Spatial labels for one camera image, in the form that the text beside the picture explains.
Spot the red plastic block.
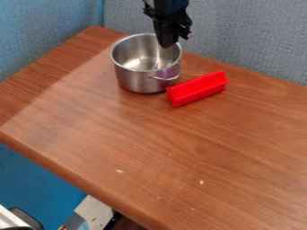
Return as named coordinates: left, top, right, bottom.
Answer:
left=167, top=70, right=229, bottom=107

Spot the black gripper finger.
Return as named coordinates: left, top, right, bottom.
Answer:
left=153, top=21, right=179, bottom=49

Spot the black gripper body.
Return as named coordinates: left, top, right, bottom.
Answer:
left=143, top=0, right=192, bottom=40

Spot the metal pot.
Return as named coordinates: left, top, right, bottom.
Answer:
left=111, top=33, right=183, bottom=93

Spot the grey white box under table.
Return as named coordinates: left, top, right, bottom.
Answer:
left=57, top=196, right=113, bottom=230

